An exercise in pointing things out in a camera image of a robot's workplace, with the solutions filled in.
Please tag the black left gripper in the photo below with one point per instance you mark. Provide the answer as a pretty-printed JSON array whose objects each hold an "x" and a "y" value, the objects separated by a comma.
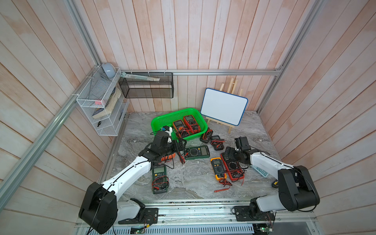
[{"x": 181, "y": 146}]

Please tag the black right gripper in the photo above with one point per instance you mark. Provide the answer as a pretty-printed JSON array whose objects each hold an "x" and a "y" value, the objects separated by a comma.
[{"x": 230, "y": 154}]

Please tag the red multimeter black face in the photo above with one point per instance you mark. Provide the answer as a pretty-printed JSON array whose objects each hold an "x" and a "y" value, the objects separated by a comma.
[{"x": 233, "y": 169}]

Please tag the orange black multimeter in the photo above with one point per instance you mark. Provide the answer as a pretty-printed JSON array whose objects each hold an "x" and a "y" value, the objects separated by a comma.
[{"x": 181, "y": 129}]

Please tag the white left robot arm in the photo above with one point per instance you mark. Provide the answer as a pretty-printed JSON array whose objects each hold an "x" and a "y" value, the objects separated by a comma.
[{"x": 100, "y": 208}]

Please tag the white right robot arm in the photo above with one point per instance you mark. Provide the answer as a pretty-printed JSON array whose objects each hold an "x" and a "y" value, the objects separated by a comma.
[{"x": 296, "y": 189}]

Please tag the orange multimeter green face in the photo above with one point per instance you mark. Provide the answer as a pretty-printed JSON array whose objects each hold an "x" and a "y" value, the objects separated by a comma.
[{"x": 168, "y": 157}]

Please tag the small black multimeter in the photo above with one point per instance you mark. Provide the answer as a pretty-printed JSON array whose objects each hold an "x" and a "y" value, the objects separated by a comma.
[
  {"x": 206, "y": 137},
  {"x": 217, "y": 143}
]

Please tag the yellow multimeter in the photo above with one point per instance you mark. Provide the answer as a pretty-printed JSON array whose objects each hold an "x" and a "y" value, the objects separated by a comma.
[{"x": 220, "y": 174}]

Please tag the dark green multimeter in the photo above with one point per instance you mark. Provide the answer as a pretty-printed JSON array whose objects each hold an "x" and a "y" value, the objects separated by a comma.
[{"x": 160, "y": 181}]

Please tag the small black multimeter rear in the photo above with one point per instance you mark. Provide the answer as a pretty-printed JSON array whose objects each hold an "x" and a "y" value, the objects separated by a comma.
[{"x": 206, "y": 137}]

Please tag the green horizontal multimeter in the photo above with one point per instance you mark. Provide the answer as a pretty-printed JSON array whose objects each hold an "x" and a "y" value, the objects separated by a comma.
[{"x": 198, "y": 152}]

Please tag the light blue calculator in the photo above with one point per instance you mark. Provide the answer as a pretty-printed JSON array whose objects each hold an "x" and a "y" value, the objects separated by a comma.
[{"x": 262, "y": 172}]

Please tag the yellow black utility knife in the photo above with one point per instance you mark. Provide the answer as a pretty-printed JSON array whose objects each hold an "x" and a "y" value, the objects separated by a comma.
[{"x": 275, "y": 184}]

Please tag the blue framed whiteboard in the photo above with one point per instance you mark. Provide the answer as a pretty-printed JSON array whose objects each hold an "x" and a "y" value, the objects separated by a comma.
[{"x": 224, "y": 107}]

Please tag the wooden easel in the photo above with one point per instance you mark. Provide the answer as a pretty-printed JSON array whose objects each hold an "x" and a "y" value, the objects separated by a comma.
[{"x": 230, "y": 90}]

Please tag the book on shelf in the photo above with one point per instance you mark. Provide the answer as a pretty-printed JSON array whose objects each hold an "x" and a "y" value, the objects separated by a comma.
[{"x": 107, "y": 110}]

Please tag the light green ruler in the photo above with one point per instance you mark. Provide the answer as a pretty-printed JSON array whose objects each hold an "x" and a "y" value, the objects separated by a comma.
[{"x": 139, "y": 77}]

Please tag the grey computer mouse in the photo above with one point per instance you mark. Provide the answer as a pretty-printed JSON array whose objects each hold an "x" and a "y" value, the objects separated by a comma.
[{"x": 109, "y": 70}]

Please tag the black mesh wall basket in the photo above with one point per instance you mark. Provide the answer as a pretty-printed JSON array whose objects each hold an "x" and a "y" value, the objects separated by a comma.
[{"x": 138, "y": 89}]

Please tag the white wire shelf rack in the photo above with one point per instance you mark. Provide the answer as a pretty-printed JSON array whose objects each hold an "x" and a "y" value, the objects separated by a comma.
[{"x": 95, "y": 94}]

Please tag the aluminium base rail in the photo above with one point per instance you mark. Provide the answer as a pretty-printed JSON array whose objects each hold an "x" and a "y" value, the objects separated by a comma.
[{"x": 215, "y": 217}]

